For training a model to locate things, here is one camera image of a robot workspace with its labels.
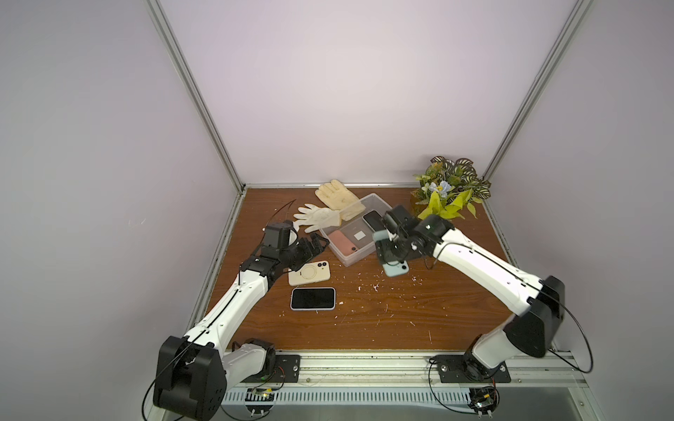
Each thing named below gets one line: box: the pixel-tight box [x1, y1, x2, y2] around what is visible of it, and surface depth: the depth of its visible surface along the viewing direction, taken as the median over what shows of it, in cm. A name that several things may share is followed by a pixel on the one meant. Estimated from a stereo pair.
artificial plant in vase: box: [410, 156, 493, 221], surface depth 88 cm
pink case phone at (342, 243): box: [328, 229, 359, 257], surface depth 103 cm
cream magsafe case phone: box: [287, 259, 331, 287], surface depth 94 cm
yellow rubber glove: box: [315, 178, 366, 222], surface depth 119 cm
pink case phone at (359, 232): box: [340, 217, 375, 249], surface depth 105 cm
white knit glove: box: [293, 203, 342, 234], surface depth 111 cm
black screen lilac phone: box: [290, 286, 337, 311], surface depth 89 cm
